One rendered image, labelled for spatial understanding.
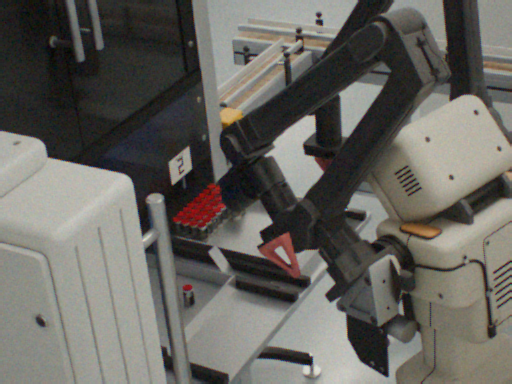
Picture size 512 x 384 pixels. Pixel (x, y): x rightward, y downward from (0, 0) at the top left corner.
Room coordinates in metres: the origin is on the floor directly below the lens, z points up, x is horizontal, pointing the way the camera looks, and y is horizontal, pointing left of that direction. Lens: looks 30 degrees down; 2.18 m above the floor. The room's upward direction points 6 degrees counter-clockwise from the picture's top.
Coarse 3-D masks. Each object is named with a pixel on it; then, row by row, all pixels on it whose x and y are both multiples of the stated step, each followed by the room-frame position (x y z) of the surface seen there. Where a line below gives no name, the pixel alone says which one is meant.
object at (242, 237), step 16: (256, 208) 2.16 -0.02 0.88; (224, 224) 2.10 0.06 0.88; (240, 224) 2.10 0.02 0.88; (256, 224) 2.09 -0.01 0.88; (176, 240) 2.02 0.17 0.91; (192, 240) 2.00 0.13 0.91; (224, 240) 2.03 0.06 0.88; (240, 240) 2.03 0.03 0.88; (256, 240) 2.02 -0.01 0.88; (240, 256) 1.93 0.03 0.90; (256, 256) 1.91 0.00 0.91; (304, 256) 1.91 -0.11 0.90
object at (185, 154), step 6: (186, 150) 2.18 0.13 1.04; (180, 156) 2.16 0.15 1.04; (186, 156) 2.18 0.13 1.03; (174, 162) 2.14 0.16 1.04; (180, 162) 2.16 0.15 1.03; (186, 162) 2.18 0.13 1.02; (174, 168) 2.14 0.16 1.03; (180, 168) 2.16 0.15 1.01; (186, 168) 2.18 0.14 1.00; (174, 174) 2.14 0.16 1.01; (180, 174) 2.15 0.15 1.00; (174, 180) 2.13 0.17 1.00
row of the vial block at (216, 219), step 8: (216, 208) 2.10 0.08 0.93; (224, 208) 2.11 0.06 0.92; (208, 216) 2.07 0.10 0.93; (216, 216) 2.08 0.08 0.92; (224, 216) 2.11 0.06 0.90; (200, 224) 2.04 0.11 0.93; (208, 224) 2.05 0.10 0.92; (216, 224) 2.07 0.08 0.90; (200, 232) 2.03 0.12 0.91; (208, 232) 2.05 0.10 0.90; (216, 232) 2.07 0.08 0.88; (200, 240) 2.03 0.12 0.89; (208, 240) 2.04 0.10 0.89
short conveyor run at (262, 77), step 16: (272, 48) 2.93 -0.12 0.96; (256, 64) 2.85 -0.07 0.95; (272, 64) 2.81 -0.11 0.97; (288, 64) 2.81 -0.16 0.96; (304, 64) 2.91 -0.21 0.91; (240, 80) 2.80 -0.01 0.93; (256, 80) 2.72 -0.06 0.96; (272, 80) 2.78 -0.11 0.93; (288, 80) 2.80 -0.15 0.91; (224, 96) 2.71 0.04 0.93; (240, 96) 2.67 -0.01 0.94; (256, 96) 2.68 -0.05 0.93; (272, 96) 2.74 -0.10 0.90
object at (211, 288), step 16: (176, 272) 1.92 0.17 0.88; (192, 272) 1.90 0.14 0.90; (208, 272) 1.87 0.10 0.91; (160, 288) 1.87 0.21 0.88; (208, 288) 1.85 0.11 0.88; (224, 288) 1.81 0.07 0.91; (160, 304) 1.81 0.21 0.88; (208, 304) 1.75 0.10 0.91; (160, 320) 1.76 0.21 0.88; (192, 320) 1.70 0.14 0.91; (160, 336) 1.70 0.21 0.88
